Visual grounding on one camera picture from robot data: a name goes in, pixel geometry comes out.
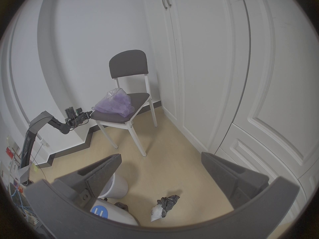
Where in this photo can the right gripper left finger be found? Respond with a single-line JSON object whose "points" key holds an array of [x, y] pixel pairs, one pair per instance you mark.
{"points": [[99, 178]]}

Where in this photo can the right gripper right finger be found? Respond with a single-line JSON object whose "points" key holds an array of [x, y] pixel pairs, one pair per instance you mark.
{"points": [[229, 180]]}

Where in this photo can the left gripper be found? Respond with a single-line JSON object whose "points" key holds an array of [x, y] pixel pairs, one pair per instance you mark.
{"points": [[80, 119]]}

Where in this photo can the purple plastic bag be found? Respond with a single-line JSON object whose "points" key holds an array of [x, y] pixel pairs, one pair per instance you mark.
{"points": [[114, 104]]}

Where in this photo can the black plastic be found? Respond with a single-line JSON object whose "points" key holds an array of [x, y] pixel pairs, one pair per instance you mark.
{"points": [[169, 203]]}

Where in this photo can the white printed wrapper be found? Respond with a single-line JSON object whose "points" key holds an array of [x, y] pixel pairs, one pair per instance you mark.
{"points": [[157, 213]]}

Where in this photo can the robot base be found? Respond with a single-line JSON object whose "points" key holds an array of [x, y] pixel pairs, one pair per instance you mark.
{"points": [[117, 215]]}

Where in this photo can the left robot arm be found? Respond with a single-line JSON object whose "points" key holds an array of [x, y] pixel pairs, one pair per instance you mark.
{"points": [[37, 119]]}

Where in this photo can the white trash bin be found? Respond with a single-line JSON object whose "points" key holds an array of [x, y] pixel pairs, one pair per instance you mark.
{"points": [[117, 188]]}

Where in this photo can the white chair grey seat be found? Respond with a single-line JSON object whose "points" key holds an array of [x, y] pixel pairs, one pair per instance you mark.
{"points": [[117, 116]]}

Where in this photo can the white wardrobe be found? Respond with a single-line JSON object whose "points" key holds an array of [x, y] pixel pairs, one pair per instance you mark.
{"points": [[211, 71]]}

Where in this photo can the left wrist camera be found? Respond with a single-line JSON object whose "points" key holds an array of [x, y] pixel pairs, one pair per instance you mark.
{"points": [[79, 111]]}

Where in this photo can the white wall socket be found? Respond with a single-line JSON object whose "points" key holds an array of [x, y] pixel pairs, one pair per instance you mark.
{"points": [[44, 142]]}

